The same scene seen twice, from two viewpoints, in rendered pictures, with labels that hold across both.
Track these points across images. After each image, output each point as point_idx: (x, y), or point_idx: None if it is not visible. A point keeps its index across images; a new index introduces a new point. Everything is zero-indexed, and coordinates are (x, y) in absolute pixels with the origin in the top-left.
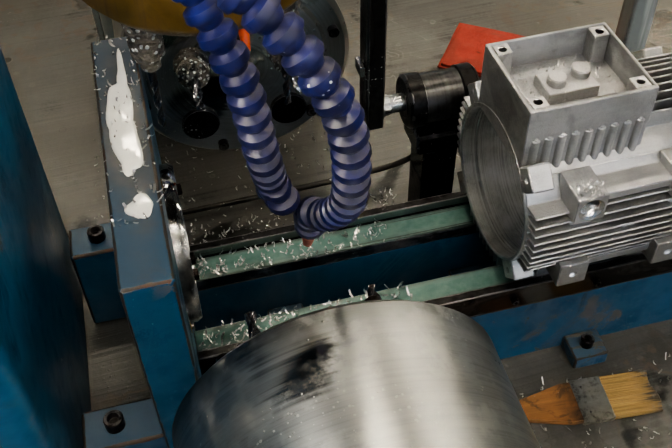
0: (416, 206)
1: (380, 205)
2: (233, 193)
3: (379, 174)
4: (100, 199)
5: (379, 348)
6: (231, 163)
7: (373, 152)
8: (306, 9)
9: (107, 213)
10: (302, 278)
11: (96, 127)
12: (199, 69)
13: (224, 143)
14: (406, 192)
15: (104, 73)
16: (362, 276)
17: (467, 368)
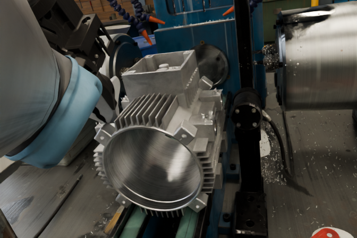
0: None
1: (274, 178)
2: (297, 138)
3: (300, 183)
4: (301, 111)
5: (103, 37)
6: (319, 139)
7: (321, 185)
8: (280, 47)
9: (292, 112)
10: None
11: (349, 110)
12: (264, 48)
13: (275, 94)
14: (282, 189)
15: (231, 17)
16: None
17: None
